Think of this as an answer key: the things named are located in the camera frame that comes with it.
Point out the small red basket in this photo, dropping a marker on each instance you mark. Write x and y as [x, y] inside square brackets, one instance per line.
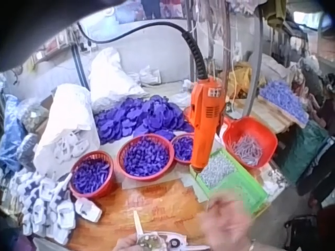
[174, 154]

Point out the person's left fingers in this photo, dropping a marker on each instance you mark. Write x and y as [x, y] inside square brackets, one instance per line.
[133, 239]

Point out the pile of white plug housings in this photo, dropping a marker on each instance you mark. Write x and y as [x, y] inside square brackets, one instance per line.
[44, 209]

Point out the blue plastic bag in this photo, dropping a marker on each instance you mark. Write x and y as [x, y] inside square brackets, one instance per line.
[10, 136]

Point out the pile of blue covers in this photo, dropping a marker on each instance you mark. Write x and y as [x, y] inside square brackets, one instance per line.
[141, 115]

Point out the white woven sack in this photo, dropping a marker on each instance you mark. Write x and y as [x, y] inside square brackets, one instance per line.
[112, 75]

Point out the grey metal pole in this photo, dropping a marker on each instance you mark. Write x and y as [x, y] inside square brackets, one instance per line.
[255, 65]

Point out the green sack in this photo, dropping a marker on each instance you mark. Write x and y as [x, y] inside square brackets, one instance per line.
[301, 151]

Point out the white plastic strip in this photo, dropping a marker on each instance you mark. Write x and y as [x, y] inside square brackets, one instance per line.
[137, 222]

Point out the white cloth bag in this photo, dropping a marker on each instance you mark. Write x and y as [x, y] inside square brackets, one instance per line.
[277, 68]

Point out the wooden board of blue parts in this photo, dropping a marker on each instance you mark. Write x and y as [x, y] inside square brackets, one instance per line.
[284, 100]

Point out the person's left hand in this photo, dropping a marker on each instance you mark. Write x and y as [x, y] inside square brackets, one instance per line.
[125, 243]

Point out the cluttered wall shelf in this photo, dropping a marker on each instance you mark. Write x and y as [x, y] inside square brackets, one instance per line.
[62, 44]

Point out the medium red basket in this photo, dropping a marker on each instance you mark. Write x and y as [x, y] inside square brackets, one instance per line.
[78, 189]

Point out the blue small parts heap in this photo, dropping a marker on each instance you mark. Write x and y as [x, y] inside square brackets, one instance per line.
[183, 147]

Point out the white wall socket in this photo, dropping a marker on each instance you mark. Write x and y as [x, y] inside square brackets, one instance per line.
[238, 51]

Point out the white sack of housings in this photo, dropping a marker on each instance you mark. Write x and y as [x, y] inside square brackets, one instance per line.
[65, 117]

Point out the yellow plastic bag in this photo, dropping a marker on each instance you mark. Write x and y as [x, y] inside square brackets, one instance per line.
[239, 78]

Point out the green plastic tray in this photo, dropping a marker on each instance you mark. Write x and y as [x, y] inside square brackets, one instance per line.
[243, 191]

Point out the orange electric screwdriver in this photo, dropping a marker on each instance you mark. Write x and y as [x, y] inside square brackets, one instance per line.
[202, 125]

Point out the heap of short screws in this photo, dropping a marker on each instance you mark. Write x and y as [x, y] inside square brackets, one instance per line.
[218, 168]

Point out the heap of long screws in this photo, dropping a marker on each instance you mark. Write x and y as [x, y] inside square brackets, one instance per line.
[247, 150]

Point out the clear bag of grey parts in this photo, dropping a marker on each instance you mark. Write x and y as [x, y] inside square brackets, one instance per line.
[32, 117]

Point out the blue caps heap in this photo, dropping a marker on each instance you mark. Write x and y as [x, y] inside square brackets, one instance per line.
[145, 158]

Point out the large red basket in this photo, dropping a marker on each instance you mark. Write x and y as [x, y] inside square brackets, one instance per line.
[146, 136]

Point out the red plastic scoop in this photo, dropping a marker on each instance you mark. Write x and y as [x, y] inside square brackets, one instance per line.
[235, 128]

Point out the person's right fingers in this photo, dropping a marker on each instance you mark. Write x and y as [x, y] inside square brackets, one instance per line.
[222, 213]

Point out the blue clips heap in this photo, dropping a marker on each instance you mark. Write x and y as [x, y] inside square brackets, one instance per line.
[90, 175]

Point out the person's right hand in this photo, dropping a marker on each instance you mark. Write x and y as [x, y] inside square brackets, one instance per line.
[230, 230]

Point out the black bag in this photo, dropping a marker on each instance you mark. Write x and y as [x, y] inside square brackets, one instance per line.
[303, 232]

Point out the white plug assembly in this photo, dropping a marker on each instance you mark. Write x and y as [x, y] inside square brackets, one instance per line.
[167, 241]

